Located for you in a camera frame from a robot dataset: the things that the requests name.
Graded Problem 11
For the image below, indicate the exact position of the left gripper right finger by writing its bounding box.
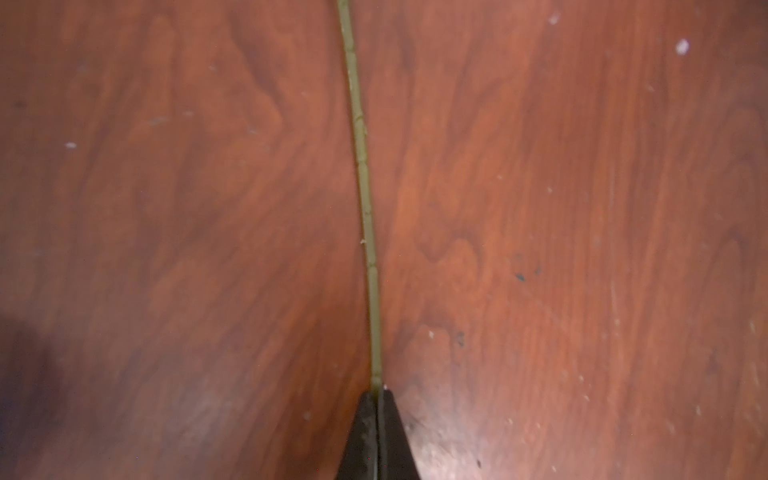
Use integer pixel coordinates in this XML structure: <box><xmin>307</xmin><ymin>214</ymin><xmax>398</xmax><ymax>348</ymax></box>
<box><xmin>379</xmin><ymin>389</ymin><xmax>421</xmax><ymax>480</ymax></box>

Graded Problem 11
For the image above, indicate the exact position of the orange gerbera flower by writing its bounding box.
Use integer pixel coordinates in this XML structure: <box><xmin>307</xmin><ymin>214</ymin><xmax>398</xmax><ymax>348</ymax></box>
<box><xmin>336</xmin><ymin>0</ymin><xmax>384</xmax><ymax>393</ymax></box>

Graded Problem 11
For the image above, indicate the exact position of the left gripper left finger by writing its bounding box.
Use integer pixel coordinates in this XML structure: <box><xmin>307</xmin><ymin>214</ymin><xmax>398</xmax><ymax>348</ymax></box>
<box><xmin>335</xmin><ymin>391</ymin><xmax>378</xmax><ymax>480</ymax></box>

